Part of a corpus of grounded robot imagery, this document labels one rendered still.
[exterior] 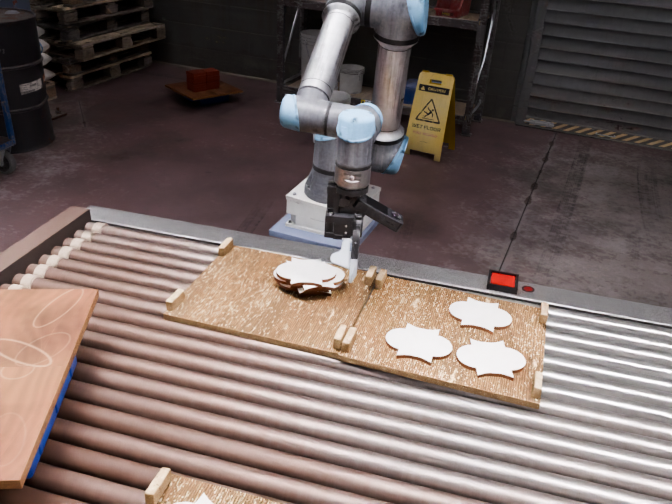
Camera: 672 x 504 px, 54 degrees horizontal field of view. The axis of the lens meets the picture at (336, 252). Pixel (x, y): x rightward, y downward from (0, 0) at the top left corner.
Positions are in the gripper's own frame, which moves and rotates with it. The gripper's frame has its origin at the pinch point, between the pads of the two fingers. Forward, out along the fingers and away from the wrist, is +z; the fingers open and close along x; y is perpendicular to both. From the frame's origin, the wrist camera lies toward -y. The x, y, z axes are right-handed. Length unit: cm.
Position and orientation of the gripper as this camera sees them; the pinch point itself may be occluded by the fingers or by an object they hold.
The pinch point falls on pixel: (355, 266)
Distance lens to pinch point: 150.5
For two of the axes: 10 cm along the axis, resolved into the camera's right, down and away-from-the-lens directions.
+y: -10.0, -0.9, 0.5
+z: -0.5, 8.7, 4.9
